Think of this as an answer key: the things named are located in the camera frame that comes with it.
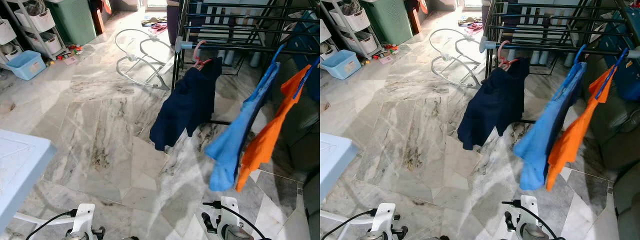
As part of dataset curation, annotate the blue shirt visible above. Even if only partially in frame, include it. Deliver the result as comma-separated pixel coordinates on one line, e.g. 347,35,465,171
205,60,281,192
513,61,587,191

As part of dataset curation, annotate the blue plastic clothes hanger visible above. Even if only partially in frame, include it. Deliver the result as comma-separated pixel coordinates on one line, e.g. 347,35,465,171
574,44,588,68
270,44,287,68
291,56,321,101
594,47,630,100

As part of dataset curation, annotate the pink clothes hanger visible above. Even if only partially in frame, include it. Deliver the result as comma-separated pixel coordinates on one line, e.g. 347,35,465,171
497,40,518,71
192,40,213,71

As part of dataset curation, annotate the orange garment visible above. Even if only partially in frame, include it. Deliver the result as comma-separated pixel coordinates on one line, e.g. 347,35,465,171
235,64,313,193
545,65,617,192

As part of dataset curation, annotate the light blue plastic table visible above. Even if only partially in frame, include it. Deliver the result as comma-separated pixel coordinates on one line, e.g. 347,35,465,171
0,129,57,233
320,132,359,203

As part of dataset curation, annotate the navy blue garment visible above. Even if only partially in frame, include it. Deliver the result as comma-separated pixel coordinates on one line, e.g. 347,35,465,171
457,56,531,151
149,56,223,152

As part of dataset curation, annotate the light blue storage bin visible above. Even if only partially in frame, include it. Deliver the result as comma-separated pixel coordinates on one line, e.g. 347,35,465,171
334,49,376,80
5,50,47,81

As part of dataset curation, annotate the black metal drying rack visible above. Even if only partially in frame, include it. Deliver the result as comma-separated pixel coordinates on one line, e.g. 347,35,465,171
171,0,321,126
479,0,640,125

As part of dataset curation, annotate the dark blue hanging cloth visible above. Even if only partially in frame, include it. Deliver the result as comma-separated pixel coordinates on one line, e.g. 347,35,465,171
285,10,321,101
597,10,640,101

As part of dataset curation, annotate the dark purple bin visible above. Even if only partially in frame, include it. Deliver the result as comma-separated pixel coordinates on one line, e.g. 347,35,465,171
166,5,181,46

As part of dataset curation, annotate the green laundry basket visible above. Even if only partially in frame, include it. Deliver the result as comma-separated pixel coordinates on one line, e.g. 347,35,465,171
45,0,97,47
360,0,414,46

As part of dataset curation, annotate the white drawer shelf rack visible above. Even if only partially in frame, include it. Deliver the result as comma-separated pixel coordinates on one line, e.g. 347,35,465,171
5,0,69,61
0,17,23,65
327,0,386,60
320,20,333,56

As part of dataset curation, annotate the brown wooden cabinet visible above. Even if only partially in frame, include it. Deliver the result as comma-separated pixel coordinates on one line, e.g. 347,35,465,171
89,0,113,36
404,0,428,35

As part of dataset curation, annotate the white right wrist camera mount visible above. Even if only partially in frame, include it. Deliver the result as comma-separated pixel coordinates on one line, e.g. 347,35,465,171
218,196,241,228
519,195,541,226

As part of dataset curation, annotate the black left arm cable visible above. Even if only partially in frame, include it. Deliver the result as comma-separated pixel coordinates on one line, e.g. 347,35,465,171
26,210,77,240
327,209,378,240

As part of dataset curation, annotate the white baby bouncer frame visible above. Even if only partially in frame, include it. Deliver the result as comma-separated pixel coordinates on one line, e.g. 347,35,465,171
429,27,488,90
115,28,176,92

